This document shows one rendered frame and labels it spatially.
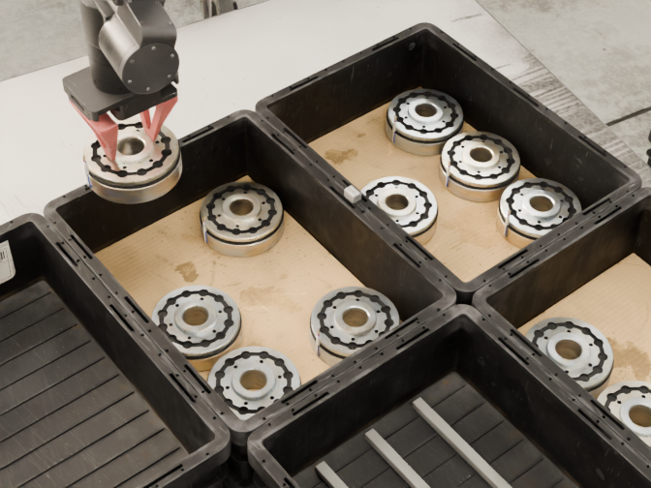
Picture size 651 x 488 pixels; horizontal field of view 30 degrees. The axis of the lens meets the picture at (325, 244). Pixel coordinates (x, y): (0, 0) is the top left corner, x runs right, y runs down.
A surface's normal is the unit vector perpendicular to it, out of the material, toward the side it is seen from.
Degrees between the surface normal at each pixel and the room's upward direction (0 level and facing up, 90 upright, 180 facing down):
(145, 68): 90
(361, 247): 90
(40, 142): 0
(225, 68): 0
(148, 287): 0
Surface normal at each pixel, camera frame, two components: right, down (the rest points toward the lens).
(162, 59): 0.48, 0.66
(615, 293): 0.02, -0.68
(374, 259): -0.79, 0.44
